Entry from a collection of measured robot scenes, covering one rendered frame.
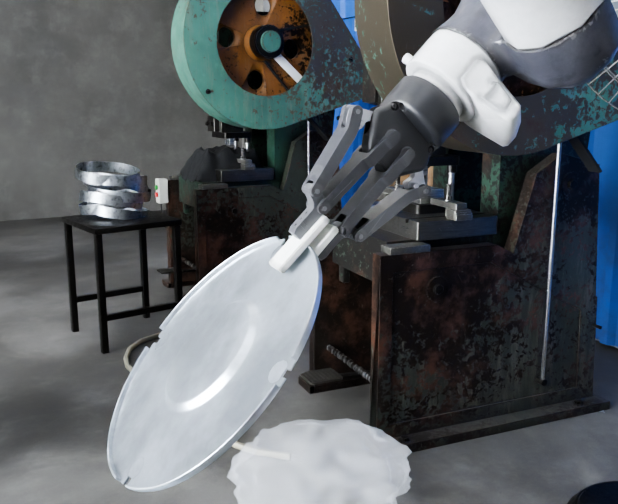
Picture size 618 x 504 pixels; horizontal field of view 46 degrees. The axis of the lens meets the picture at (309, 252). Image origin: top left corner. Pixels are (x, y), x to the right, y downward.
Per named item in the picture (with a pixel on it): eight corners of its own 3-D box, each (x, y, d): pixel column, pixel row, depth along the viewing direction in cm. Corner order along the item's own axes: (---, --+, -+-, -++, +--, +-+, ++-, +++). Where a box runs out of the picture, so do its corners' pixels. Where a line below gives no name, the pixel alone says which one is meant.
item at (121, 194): (102, 354, 310) (90, 168, 294) (65, 328, 345) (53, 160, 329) (186, 336, 334) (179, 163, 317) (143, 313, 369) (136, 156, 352)
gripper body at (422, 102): (436, 125, 80) (382, 187, 79) (390, 68, 76) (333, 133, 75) (478, 129, 73) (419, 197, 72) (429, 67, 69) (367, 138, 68)
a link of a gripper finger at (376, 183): (389, 141, 76) (398, 150, 76) (324, 225, 75) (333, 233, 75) (409, 144, 72) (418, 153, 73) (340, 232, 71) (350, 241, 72)
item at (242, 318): (191, 537, 55) (183, 533, 55) (80, 451, 79) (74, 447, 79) (373, 237, 65) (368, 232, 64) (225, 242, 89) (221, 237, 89)
